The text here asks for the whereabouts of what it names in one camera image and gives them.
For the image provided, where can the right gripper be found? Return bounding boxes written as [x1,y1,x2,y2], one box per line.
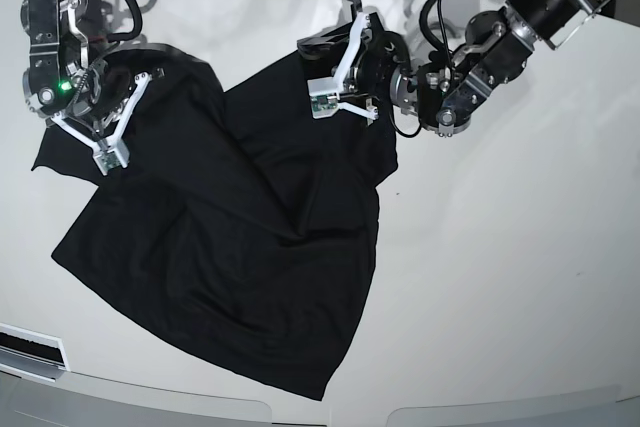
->
[74,54,135,132]

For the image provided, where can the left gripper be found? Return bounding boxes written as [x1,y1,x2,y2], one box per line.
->
[297,23,412,107]

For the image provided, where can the black t-shirt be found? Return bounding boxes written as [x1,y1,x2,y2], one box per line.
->
[35,49,398,400]

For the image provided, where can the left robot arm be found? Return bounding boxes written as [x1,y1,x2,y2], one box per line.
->
[297,0,615,137]

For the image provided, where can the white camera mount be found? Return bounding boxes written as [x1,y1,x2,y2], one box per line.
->
[51,67,165,176]
[307,0,379,125]

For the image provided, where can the white slotted table bracket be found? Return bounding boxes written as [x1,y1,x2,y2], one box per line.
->
[1,323,72,383]

